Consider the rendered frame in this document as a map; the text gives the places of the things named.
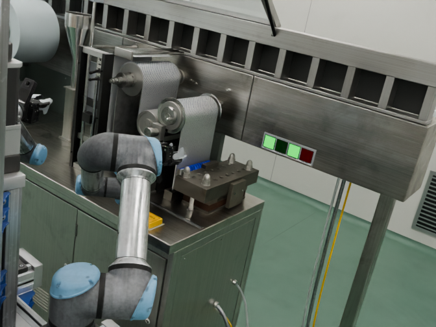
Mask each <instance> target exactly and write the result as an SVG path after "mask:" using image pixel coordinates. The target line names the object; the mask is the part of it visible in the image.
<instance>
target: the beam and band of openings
mask: <svg viewBox="0 0 436 327"><path fill-rule="evenodd" d="M97 23H98V24H97ZM95 29H99V30H103V31H105V32H109V33H112V34H116V35H119V36H122V37H126V38H130V39H132V40H136V41H139V42H143V43H147V44H149V45H153V46H157V47H160V48H173V49H178V50H179V51H183V52H184V54H185V55H187V56H191V57H193V58H198V59H201V60H205V61H207V62H211V63H214V64H218V65H220V66H224V67H229V68H231V69H235V70H238V71H242V72H245V73H249V74H251V75H255V76H258V77H262V78H265V79H269V80H273V81H276V82H279V83H282V84H287V85H289V86H293V87H296V88H300V89H302V90H306V91H310V92H313V93H317V94H320V95H323V96H327V97H331V98H333V99H337V100H340V101H344V102H347V103H350V104H354V105H358V106H361V107H364V108H368V109H371V110H375V111H377V112H381V113H384V114H388V115H392V116H395V117H399V118H402V119H406V120H408V121H412V122H415V123H419V124H421V125H428V124H430V123H431V122H432V117H433V113H434V111H435V107H436V63H435V62H430V61H427V60H421V59H418V58H413V57H410V56H404V55H400V54H396V53H390V52H387V51H382V50H378V49H373V48H370V47H365V46H361V45H356V44H353V43H347V42H342V41H339V40H333V39H330V38H325V37H322V36H316V35H313V34H308V33H305V32H299V31H296V30H291V29H285V28H282V27H275V30H276V36H275V37H274V36H271V34H272V30H271V26H269V25H264V24H261V23H255V22H252V21H247V20H244V19H238V18H233V17H230V16H225V15H221V14H216V13H213V12H207V11H204V10H199V9H196V8H190V7H187V6H182V5H177V4H173V3H168V2H165V1H159V0H104V3H97V6H96V13H95ZM138 35H139V36H138ZM143 36H144V37H143ZM163 42H164V43H163ZM181 47H182V48H181ZM184 48H185V49H184ZM188 49H189V50H188ZM213 56H214V57H213ZM234 62H235V63H234ZM240 64H241V65H240ZM243 65H244V66H243ZM261 70H262V71H261ZM268 72H269V73H268ZM272 73H274V74H272ZM293 79H294V80H293ZM299 81H301V82H299ZM304 82H305V83H304ZM327 89H328V90H327ZM331 90H333V91H331ZM336 91H337V92H336ZM338 92H339V93H338ZM356 97H357V98H356ZM358 98H360V99H358ZM363 99H364V100H363ZM370 101H371V102H370ZM372 102H373V103H372ZM377 103H378V104H377ZM395 108H396V109H395ZM397 109H398V110H397ZM402 110H403V111H402ZM404 111H405V112H404ZM408 112H410V113H408ZM411 113H413V114H411ZM416 114H417V115H416Z"/></svg>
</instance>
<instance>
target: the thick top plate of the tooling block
mask: <svg viewBox="0 0 436 327"><path fill-rule="evenodd" d="M227 161H228V160H225V161H222V162H219V165H218V166H215V167H212V168H209V169H203V168H200V169H196V170H193V171H190V173H191V174H190V178H182V175H176V176H175V184H174V189H175V190H177V191H179V192H181V193H183V194H185V195H187V196H189V197H191V198H193V199H195V200H197V201H199V202H202V203H207V202H209V201H211V200H214V199H217V198H219V197H222V196H224V195H227V194H228V190H229V186H230V183H232V182H235V181H237V180H241V179H242V178H243V179H245V180H247V181H246V184H245V187H246V186H249V185H251V184H254V183H256V182H257V179H258V173H259V170H257V169H255V168H252V171H247V170H245V169H244V168H245V164H243V163H240V162H237V161H235V163H228V162H227ZM205 174H209V175H210V180H211V181H210V186H203V185H202V184H201V183H202V179H203V178H204V175H205Z"/></svg>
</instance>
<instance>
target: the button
mask: <svg viewBox="0 0 436 327"><path fill-rule="evenodd" d="M160 224H162V218H160V217H158V216H157V215H155V214H153V213H151V212H149V229H150V228H153V227H155V226H158V225H160Z"/></svg>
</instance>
